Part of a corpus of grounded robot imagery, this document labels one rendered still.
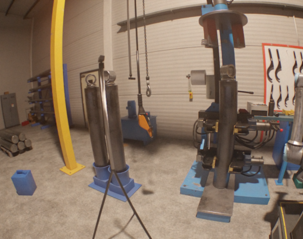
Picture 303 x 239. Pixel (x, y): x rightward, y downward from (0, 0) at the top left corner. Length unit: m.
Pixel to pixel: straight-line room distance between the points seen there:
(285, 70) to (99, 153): 4.05
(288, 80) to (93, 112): 3.94
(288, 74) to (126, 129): 4.16
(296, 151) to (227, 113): 0.84
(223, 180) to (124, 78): 3.84
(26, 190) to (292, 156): 3.27
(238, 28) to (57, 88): 2.77
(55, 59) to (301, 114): 3.24
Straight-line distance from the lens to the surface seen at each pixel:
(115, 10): 5.53
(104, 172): 2.35
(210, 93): 2.65
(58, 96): 2.85
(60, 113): 2.87
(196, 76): 2.66
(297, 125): 1.43
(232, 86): 1.74
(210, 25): 1.80
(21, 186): 2.81
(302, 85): 1.45
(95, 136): 2.16
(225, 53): 2.25
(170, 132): 4.29
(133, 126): 3.88
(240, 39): 1.96
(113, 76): 1.91
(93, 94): 2.07
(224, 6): 1.98
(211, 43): 1.74
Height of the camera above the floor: 1.44
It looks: 13 degrees down
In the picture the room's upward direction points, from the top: 3 degrees counter-clockwise
